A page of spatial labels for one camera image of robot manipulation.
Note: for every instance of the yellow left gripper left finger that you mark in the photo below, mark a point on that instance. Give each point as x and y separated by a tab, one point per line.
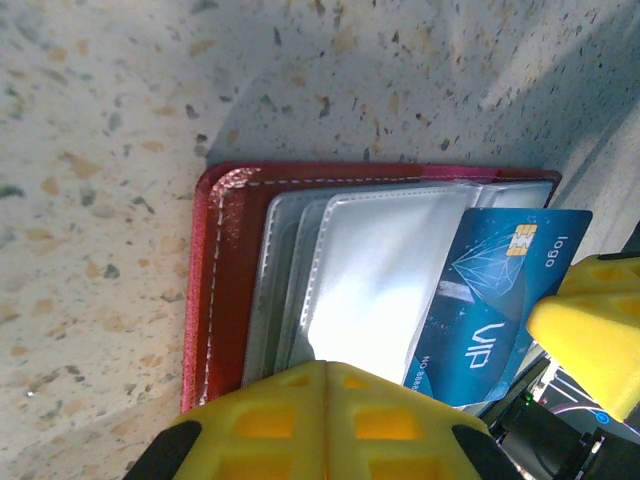
250	440

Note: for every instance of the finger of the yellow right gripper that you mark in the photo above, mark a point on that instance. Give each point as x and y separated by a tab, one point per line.
595	350
615	267

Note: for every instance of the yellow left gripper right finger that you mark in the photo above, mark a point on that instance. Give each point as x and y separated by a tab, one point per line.
400	440

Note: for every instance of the blue VIP card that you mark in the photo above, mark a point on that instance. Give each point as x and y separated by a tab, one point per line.
490	310

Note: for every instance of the red leather card holder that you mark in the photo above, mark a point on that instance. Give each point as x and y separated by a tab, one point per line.
235	280

